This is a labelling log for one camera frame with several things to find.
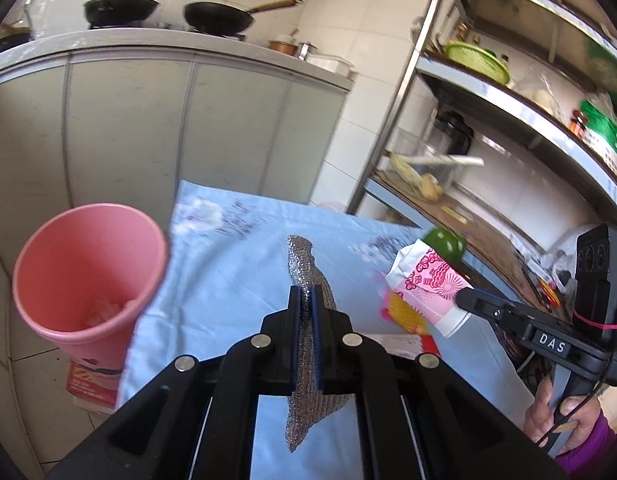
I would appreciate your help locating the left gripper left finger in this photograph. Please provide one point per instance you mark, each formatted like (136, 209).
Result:
(280, 369)

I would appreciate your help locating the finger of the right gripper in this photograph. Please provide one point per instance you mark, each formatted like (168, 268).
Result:
(506, 315)

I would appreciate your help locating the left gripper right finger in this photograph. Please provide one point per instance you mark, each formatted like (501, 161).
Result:
(332, 364)

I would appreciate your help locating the silver mesh scouring cloth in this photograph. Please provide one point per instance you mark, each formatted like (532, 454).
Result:
(307, 405)

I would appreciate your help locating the pink white paper cup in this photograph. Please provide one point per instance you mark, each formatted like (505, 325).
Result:
(430, 286)

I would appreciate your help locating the right hand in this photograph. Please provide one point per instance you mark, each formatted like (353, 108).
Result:
(579, 416)

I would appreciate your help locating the white plastic bag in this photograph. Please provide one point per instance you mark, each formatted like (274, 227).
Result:
(560, 259)

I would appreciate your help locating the red flat package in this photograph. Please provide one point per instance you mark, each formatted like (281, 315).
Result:
(407, 346)

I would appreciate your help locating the light blue floral tablecloth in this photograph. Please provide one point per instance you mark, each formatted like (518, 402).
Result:
(229, 268)

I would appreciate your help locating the green bell pepper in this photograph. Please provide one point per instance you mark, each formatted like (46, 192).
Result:
(447, 244)

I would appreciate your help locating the cardboard shelf liner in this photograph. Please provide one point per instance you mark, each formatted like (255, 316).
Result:
(490, 256)

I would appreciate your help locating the ginger root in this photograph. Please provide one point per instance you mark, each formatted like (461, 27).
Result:
(430, 189)

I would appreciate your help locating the corn cob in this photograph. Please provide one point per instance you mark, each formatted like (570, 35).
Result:
(404, 170)

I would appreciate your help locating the white leek stalk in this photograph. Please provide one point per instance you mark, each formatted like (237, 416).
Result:
(442, 160)

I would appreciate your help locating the clear plastic container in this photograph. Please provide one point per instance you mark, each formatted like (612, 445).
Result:
(415, 144)

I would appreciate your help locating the red box under bucket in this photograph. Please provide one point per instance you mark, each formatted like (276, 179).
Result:
(96, 386)

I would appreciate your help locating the metal storage shelf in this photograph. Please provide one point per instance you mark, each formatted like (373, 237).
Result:
(540, 178)

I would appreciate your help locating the black blender jug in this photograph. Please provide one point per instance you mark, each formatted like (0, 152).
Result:
(450, 134)

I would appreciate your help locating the pink plastic bucket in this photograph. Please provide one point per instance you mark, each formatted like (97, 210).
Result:
(84, 277)

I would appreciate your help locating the green plastic basket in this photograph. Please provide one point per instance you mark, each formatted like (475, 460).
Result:
(479, 60)

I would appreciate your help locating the white plastic tray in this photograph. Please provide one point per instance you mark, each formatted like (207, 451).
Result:
(333, 63)

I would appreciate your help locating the small steel pot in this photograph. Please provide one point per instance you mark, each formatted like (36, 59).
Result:
(304, 50)

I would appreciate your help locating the copper pot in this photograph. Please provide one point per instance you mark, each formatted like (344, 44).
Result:
(285, 44)

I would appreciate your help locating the black wok with lid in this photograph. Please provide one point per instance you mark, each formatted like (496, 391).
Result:
(112, 13)

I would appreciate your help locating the black camera box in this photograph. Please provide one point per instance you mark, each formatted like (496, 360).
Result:
(595, 308)

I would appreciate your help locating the black wok wooden handle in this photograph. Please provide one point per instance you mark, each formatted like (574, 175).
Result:
(218, 19)

